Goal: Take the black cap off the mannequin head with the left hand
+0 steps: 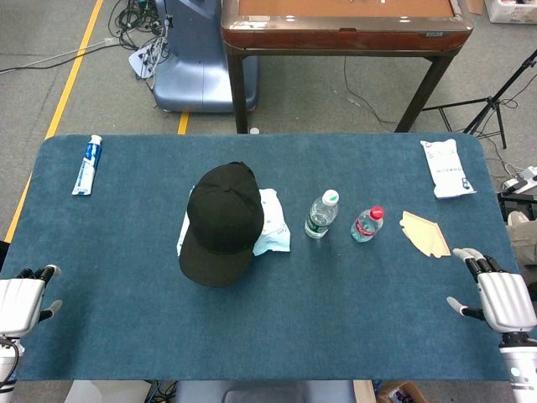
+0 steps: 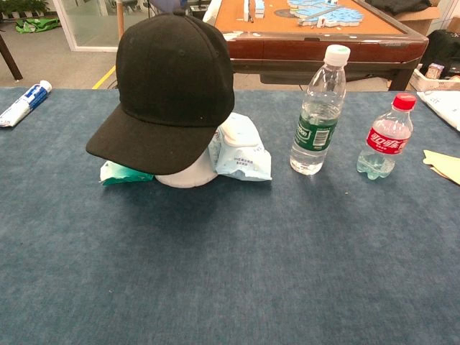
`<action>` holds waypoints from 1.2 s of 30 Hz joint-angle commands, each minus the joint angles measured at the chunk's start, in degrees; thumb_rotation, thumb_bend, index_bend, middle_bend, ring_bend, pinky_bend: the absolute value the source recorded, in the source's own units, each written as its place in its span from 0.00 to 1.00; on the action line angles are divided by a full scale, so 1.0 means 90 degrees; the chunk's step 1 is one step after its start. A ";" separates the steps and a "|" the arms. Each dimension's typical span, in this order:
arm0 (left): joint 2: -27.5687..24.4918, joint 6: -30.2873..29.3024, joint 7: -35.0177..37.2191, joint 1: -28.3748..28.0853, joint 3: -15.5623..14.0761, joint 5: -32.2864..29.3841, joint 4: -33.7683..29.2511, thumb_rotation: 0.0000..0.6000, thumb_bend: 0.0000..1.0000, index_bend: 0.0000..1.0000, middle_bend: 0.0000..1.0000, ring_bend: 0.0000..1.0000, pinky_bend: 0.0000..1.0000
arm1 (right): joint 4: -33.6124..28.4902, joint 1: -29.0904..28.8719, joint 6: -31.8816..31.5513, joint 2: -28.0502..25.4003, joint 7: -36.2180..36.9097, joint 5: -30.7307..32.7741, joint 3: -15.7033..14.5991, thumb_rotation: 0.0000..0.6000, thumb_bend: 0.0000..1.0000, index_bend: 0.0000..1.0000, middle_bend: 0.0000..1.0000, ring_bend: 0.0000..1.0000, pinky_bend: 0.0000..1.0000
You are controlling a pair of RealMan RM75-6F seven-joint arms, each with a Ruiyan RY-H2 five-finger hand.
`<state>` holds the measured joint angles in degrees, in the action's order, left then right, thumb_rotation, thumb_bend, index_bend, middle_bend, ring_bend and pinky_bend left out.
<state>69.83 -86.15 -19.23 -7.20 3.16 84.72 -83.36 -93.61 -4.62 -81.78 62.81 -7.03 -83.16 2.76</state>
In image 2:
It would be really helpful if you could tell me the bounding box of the black baseball cap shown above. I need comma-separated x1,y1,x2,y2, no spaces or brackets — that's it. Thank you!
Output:
85,9,236,176

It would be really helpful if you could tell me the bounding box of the white foam mannequin head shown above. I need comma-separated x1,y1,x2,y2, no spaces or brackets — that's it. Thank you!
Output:
154,146,219,190

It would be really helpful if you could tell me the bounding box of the light blue wet wipes pack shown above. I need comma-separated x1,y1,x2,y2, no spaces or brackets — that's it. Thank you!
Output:
208,111,273,183

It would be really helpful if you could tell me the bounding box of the blue tablecloth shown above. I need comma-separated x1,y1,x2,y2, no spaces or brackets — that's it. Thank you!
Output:
0,87,460,345

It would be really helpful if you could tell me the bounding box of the clear bottle green label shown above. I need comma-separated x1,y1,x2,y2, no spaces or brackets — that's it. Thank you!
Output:
289,44,351,176

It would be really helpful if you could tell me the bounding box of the green wet wipes pack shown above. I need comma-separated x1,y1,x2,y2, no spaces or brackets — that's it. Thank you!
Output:
99,160,155,186

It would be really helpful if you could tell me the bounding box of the brown mahjong table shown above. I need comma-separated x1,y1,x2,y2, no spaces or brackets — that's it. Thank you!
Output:
203,0,430,91

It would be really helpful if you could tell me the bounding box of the small bottle red label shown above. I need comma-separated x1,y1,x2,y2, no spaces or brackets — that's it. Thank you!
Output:
356,92,418,181

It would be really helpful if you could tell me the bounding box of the standing mahjong tile row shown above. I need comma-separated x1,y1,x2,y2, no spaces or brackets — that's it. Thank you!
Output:
243,0,267,22

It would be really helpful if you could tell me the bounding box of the blue mahjong tile pile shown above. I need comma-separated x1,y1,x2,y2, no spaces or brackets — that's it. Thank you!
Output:
275,0,362,28

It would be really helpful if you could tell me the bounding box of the white framed glass partition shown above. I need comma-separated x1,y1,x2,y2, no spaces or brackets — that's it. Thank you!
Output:
53,0,155,52

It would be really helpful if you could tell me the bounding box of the pale yellow paper envelope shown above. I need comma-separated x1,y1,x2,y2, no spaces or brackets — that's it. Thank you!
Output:
422,149,460,186

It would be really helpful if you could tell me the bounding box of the blue white toothpaste tube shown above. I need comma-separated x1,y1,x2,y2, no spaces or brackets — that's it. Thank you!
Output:
0,80,53,129

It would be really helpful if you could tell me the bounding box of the white plastic crate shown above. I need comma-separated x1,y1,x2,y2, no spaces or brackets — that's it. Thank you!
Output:
409,68,460,93

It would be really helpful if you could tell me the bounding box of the white printed plastic bag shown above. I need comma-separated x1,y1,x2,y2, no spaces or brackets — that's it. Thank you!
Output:
416,90,460,132

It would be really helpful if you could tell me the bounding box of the black cloth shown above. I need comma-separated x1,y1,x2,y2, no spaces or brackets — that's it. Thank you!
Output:
365,0,432,16

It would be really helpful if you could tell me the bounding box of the green bag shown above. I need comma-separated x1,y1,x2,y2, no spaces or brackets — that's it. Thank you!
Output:
14,17,61,35

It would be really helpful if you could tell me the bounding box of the cardboard box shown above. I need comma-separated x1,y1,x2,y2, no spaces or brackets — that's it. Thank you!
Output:
394,6,460,37

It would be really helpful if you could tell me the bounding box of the dark furniture leg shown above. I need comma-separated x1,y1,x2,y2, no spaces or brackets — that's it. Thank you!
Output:
0,34,24,81

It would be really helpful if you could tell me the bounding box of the black bag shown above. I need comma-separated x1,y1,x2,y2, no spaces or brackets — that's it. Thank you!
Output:
420,29,460,78

